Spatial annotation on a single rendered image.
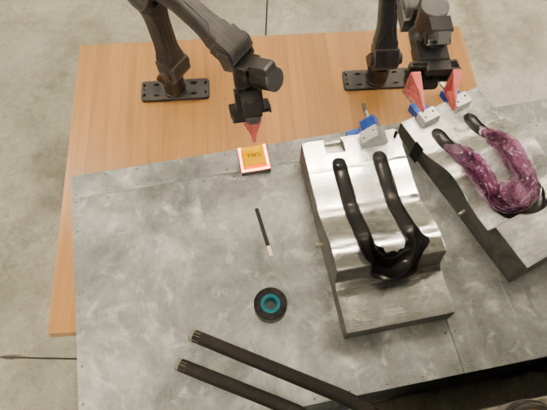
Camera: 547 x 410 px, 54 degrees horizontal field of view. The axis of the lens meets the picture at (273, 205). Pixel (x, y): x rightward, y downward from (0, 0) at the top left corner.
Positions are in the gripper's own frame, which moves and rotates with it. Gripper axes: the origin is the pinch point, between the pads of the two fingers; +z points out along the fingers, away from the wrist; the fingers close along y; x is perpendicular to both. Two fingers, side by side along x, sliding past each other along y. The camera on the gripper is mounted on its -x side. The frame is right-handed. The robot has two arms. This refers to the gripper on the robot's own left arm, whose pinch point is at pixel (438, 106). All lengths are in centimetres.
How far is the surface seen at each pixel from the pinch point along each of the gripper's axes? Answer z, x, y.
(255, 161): -9, 36, -38
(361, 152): -6.9, 30.4, -10.2
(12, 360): 26, 118, -134
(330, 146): -11.0, 33.3, -17.4
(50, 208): -38, 121, -126
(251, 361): 44, 31, -42
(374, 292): 29.8, 31.9, -11.8
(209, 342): 39, 34, -51
